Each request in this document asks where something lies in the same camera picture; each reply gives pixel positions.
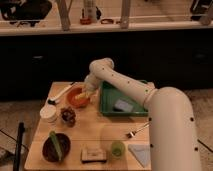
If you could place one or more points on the white stacked cups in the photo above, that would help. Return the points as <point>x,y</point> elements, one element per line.
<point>48,114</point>

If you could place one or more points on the dark grape bunch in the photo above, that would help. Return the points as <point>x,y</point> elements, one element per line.
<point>68,116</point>

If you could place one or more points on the grey sponge in tray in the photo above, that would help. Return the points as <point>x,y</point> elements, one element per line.
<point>121,105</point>

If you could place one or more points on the black pole left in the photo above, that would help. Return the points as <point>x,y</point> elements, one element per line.
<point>17,158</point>

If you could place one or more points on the dark brown bowl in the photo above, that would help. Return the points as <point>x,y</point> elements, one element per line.
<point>48,151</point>

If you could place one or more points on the green cucumber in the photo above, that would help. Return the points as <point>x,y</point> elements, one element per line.
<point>56,144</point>

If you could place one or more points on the white handled dish brush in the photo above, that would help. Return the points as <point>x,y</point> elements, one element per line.
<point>54,100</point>

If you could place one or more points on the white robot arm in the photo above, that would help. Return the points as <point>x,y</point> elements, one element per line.
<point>172,127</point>

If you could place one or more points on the small wooden block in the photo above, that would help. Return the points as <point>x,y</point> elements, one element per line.
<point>93,155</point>

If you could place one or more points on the silver fork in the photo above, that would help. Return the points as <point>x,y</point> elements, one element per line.
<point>133,133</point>

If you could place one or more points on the red bowl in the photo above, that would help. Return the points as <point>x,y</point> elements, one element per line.
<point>76,103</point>

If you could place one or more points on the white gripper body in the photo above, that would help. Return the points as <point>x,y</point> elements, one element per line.
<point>91,83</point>

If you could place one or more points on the green plastic cup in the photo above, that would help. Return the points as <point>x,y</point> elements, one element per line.
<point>117,149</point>

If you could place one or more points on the black bag on shelf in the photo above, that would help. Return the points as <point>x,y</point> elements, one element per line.
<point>30,10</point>

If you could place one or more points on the grey folded cloth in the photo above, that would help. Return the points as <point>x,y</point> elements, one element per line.
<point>141,153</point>

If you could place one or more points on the white bottle on shelf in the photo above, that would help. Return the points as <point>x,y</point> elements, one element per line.
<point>90,10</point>

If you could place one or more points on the green plastic tray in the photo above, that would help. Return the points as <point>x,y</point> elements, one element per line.
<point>109,95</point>

